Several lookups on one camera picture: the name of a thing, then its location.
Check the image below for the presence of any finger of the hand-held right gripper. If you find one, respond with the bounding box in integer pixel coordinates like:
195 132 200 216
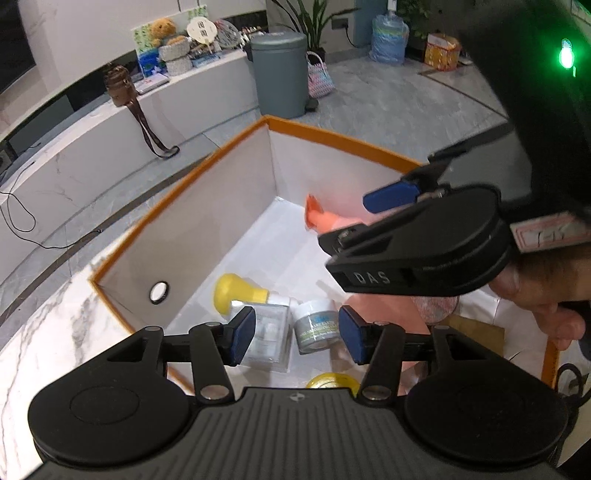
318 191 444 259
363 157 453 214

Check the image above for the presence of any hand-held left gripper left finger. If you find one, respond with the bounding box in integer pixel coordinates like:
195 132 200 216
106 305 257 401

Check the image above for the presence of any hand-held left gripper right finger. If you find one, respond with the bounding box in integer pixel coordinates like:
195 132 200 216
338 305 490 401

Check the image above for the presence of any pink bottle orange cap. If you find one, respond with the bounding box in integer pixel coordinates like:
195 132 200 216
305 194 370 234

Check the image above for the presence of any clear plastic box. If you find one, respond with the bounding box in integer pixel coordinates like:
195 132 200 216
231 295 294 372

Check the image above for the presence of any grey white cream jar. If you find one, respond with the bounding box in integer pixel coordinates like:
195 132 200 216
292 299 345 355

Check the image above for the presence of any yellow capped white bottle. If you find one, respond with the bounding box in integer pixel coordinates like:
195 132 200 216
213 273 291 319

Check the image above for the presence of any pink paper sheet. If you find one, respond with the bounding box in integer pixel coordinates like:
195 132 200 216
344 293 435 398

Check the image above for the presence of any gold round tin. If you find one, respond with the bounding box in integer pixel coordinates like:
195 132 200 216
305 371 361 397

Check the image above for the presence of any pink round compact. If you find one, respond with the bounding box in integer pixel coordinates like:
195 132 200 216
413 295 460 325

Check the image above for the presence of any orange storage box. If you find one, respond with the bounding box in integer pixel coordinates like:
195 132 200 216
88 115 561 398

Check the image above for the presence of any person's right hand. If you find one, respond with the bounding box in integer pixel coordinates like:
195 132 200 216
489 258 591 352

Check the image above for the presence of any pink woven bag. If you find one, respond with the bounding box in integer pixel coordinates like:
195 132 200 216
305 52 334 99

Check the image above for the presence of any yellow gift box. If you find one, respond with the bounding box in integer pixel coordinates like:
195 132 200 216
425 32 461 71

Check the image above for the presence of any blue water jug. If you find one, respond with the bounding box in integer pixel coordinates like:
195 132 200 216
370 14 410 64

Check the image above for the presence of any grey trash bin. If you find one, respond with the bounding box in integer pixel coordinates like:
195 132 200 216
249 32 309 118

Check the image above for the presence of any bushy green plant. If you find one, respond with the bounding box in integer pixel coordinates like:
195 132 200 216
397 0 435 40

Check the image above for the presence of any green leafy floor plant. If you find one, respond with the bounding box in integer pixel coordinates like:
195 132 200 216
272 0 361 52

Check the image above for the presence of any patterned round fan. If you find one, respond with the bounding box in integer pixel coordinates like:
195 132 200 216
215 18 241 49

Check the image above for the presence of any woven basket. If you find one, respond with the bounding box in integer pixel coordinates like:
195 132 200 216
161 58 191 77
165 37 191 61

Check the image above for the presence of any round white paper fan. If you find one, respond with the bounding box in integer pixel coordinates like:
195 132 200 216
187 16 218 45

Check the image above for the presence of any blue tissue box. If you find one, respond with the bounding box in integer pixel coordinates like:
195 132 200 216
137 51 163 80

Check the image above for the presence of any brown leather bag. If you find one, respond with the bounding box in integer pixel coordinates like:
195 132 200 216
104 65 181 160

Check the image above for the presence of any teddy bear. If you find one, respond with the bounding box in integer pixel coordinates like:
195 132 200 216
148 18 176 48

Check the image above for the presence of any green printed card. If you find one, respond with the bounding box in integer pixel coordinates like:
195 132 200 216
131 7 208 48

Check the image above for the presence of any black looped cable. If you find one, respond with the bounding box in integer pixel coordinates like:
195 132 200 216
556 364 583 408

